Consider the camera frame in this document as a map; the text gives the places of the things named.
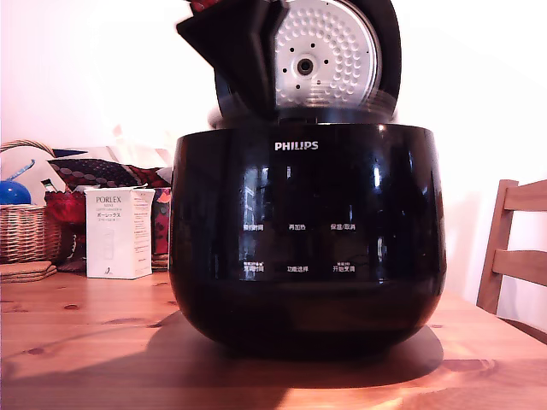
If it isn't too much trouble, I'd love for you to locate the black rice cooker lid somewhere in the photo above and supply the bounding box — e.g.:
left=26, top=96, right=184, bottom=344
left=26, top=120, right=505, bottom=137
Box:
left=213, top=0, right=403, bottom=126

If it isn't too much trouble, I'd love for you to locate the black Philips rice cooker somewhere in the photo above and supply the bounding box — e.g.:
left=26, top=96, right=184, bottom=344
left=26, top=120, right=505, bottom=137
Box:
left=168, top=122, right=448, bottom=360

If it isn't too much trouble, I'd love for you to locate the dark patterned cushion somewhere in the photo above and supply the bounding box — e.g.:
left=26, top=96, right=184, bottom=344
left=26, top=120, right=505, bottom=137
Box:
left=46, top=145, right=174, bottom=194

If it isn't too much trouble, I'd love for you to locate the red floral patterned box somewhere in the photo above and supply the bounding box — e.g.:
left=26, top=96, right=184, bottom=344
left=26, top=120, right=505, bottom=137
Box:
left=150, top=187, right=173, bottom=257

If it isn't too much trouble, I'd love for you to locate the white Porlex cardboard box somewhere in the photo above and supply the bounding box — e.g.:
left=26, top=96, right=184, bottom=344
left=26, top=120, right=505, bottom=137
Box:
left=84, top=185, right=156, bottom=280

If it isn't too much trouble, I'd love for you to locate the blue ball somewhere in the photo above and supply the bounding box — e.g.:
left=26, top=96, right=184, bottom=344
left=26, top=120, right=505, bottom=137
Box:
left=0, top=179, right=34, bottom=206

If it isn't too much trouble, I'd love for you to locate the woven wicker basket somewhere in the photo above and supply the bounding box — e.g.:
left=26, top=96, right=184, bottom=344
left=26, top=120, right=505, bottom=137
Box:
left=0, top=139, right=65, bottom=264

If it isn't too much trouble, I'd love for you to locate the cork coaster stack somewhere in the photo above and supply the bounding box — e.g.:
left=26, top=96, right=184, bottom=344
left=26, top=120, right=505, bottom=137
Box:
left=0, top=261, right=59, bottom=284

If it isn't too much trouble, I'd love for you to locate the wooden chair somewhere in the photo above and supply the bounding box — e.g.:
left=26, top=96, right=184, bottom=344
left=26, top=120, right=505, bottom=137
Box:
left=475, top=179, right=547, bottom=343

